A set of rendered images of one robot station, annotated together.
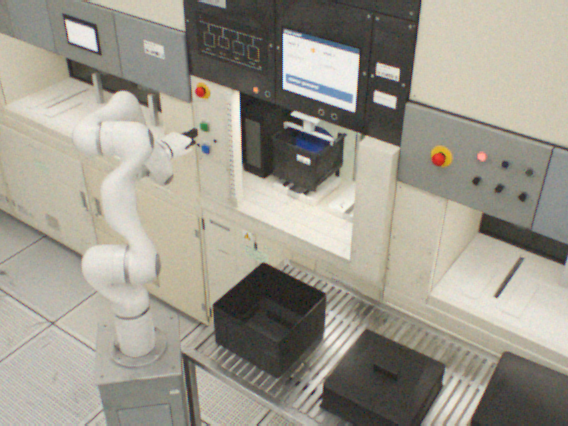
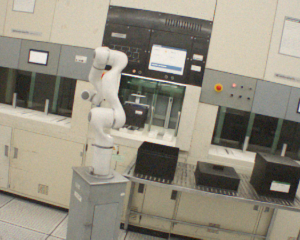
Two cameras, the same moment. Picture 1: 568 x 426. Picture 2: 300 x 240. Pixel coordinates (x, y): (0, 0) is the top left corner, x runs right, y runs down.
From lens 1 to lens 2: 159 cm
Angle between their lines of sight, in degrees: 39
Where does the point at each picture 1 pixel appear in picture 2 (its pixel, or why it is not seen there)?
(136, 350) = (105, 170)
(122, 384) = (102, 186)
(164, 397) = (117, 198)
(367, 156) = (190, 90)
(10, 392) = not seen: outside the picture
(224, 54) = not seen: hidden behind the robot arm
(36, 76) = not seen: outside the picture
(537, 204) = (252, 101)
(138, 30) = (74, 51)
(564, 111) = (259, 67)
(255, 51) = (137, 54)
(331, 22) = (175, 40)
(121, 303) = (107, 137)
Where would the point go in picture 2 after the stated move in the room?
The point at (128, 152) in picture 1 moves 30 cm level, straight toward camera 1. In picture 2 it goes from (120, 60) to (152, 66)
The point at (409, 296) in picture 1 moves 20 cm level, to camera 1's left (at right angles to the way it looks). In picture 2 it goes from (199, 157) to (180, 157)
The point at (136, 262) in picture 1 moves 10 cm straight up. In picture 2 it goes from (119, 112) to (122, 96)
